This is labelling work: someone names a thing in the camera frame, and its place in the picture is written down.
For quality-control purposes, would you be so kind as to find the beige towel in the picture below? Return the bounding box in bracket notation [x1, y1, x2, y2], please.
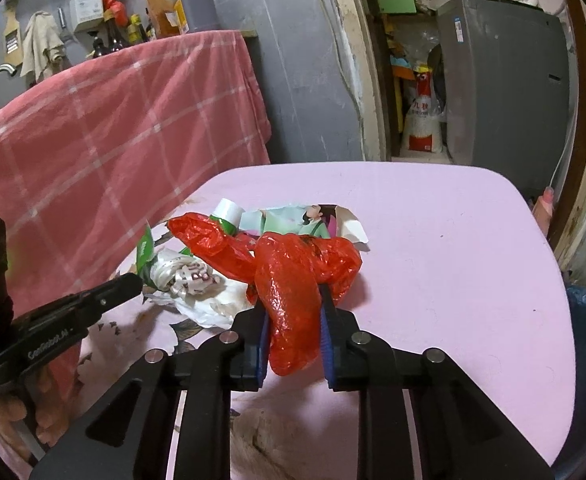
[20, 11, 68, 83]

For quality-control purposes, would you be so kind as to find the white red printed wrapper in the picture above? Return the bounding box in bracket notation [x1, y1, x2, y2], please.
[145, 252, 224, 298]

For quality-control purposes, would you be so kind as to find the red capped dark sauce bottle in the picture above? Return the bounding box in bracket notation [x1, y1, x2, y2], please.
[107, 17, 126, 53]

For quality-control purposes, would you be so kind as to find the white wall box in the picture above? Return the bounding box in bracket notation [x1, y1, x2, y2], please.
[69, 0, 104, 36]

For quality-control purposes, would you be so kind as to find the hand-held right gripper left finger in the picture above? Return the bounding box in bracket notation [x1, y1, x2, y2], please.
[29, 306, 274, 480]

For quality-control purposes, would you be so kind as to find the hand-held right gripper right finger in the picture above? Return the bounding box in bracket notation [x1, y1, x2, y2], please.
[318, 282, 556, 480]

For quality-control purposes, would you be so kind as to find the white capped green tube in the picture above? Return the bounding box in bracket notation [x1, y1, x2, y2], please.
[209, 198, 246, 236]

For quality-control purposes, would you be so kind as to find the illustrated paper packet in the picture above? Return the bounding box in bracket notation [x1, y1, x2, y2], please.
[240, 202, 371, 251]

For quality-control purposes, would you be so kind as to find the red checked cloth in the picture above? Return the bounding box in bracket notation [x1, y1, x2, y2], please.
[0, 30, 272, 316]

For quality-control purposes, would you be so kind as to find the pink floral tablecloth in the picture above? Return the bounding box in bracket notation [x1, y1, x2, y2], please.
[3, 161, 576, 480]

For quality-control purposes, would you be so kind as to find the green wrapper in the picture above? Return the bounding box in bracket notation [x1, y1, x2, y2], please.
[137, 225, 156, 281]

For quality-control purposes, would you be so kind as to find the person's left hand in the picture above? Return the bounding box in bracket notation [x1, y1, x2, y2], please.
[0, 360, 81, 461]

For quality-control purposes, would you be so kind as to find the yellow label sauce bottle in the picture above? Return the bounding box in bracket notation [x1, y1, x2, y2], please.
[127, 15, 149, 43]

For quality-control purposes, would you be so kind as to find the white rice bag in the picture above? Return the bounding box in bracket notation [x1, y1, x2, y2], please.
[398, 67, 446, 153]

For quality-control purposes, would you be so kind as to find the pink bottle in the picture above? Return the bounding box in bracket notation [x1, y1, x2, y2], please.
[533, 187, 556, 236]

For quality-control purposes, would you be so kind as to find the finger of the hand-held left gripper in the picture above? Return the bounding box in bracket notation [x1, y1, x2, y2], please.
[75, 274, 144, 323]

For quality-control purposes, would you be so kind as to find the wooden door frame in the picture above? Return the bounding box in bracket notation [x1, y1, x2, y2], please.
[323, 0, 586, 281]

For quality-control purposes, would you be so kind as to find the grey washing machine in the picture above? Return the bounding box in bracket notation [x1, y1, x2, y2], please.
[435, 0, 571, 196]

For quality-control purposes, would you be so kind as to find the wooden grater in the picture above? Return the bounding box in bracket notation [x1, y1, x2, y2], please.
[4, 2, 26, 67]

